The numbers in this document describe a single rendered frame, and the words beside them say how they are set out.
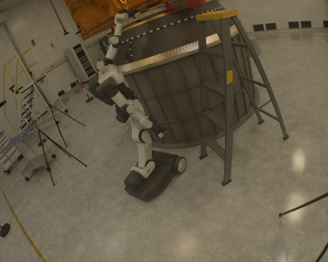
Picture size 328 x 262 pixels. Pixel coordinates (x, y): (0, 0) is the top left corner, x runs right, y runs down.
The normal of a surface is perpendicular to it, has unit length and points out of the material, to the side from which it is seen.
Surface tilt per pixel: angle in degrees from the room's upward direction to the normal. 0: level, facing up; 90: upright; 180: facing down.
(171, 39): 62
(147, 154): 90
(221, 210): 0
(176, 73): 90
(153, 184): 0
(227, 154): 87
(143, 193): 0
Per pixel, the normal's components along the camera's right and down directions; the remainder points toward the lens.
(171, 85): -0.14, 0.61
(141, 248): -0.35, -0.77
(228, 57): 0.31, 0.39
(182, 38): -0.05, 0.11
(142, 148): -0.63, 0.15
